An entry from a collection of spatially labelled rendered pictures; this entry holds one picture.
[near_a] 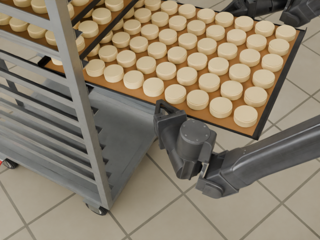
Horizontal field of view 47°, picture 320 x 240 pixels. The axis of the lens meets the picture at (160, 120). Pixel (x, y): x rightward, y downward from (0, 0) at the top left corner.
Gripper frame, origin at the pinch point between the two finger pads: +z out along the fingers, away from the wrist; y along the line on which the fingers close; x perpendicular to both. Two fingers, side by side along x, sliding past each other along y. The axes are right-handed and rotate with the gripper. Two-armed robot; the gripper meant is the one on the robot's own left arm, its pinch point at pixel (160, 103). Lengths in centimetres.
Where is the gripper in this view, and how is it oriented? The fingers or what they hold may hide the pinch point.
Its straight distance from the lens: 86.8
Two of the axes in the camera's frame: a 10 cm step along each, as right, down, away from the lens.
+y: 0.6, 6.4, 7.7
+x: 9.5, -2.7, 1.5
